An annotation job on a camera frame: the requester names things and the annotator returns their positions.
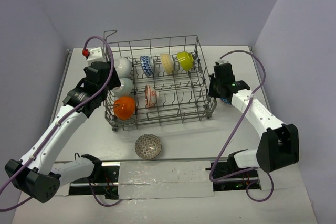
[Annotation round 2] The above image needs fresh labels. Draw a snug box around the white taped cover panel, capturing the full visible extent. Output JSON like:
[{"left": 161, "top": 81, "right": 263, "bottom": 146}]
[{"left": 118, "top": 161, "right": 214, "bottom": 199}]

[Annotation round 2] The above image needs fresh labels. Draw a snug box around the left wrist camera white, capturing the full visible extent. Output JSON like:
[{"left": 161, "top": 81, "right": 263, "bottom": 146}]
[{"left": 82, "top": 47, "right": 106, "bottom": 66}]

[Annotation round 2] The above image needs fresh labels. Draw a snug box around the grey brown patterned bowl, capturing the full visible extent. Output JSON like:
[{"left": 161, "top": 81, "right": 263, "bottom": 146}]
[{"left": 134, "top": 134, "right": 162, "bottom": 160}]

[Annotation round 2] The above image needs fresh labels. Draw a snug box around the teal patterned bowl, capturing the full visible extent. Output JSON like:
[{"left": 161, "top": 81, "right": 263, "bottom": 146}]
[{"left": 112, "top": 78, "right": 133, "bottom": 97}]

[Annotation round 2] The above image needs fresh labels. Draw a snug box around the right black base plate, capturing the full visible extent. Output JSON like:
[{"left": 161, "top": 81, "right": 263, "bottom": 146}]
[{"left": 213, "top": 162, "right": 261, "bottom": 191}]

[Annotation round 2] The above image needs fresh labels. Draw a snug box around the orange geometric patterned bowl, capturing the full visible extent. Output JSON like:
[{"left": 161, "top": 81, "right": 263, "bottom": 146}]
[{"left": 113, "top": 97, "right": 136, "bottom": 121}]

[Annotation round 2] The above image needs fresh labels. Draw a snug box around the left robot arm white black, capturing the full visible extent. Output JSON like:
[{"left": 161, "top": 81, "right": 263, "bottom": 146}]
[{"left": 5, "top": 61, "right": 121, "bottom": 203}]

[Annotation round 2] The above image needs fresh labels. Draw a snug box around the white bowl yellow flower pattern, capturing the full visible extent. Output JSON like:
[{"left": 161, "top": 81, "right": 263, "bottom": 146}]
[{"left": 160, "top": 54, "right": 174, "bottom": 74}]

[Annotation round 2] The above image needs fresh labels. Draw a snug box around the plain white bowl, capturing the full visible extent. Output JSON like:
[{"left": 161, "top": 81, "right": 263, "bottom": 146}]
[{"left": 114, "top": 58, "right": 132, "bottom": 78}]

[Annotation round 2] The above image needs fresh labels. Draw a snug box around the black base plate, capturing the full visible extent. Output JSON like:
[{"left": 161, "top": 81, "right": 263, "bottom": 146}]
[
  {"left": 69, "top": 162, "right": 120, "bottom": 200},
  {"left": 213, "top": 162, "right": 261, "bottom": 191}
]

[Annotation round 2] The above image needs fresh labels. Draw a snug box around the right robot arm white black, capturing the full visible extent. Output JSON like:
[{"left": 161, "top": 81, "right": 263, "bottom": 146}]
[{"left": 208, "top": 63, "right": 299, "bottom": 177}]

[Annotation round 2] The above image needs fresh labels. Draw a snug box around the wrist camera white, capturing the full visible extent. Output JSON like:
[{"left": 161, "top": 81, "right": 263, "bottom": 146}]
[
  {"left": 82, "top": 47, "right": 106, "bottom": 66},
  {"left": 215, "top": 60, "right": 229, "bottom": 65}
]

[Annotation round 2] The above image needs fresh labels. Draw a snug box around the grey wire dish rack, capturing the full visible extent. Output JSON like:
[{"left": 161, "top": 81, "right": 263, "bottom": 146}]
[{"left": 104, "top": 30, "right": 217, "bottom": 131}]

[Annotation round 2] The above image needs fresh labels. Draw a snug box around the blue zigzag patterned bowl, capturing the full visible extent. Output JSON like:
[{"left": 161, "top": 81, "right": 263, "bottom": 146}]
[{"left": 140, "top": 56, "right": 155, "bottom": 77}]

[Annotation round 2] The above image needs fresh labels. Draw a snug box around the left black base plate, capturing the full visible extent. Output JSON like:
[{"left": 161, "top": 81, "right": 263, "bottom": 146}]
[{"left": 69, "top": 162, "right": 120, "bottom": 200}]

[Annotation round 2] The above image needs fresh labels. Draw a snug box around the blue triangle patterned bowl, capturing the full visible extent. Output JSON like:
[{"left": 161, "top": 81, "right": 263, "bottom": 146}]
[{"left": 220, "top": 98, "right": 232, "bottom": 106}]

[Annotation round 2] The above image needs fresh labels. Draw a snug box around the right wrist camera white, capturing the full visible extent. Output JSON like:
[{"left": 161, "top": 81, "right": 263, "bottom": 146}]
[{"left": 215, "top": 60, "right": 229, "bottom": 65}]

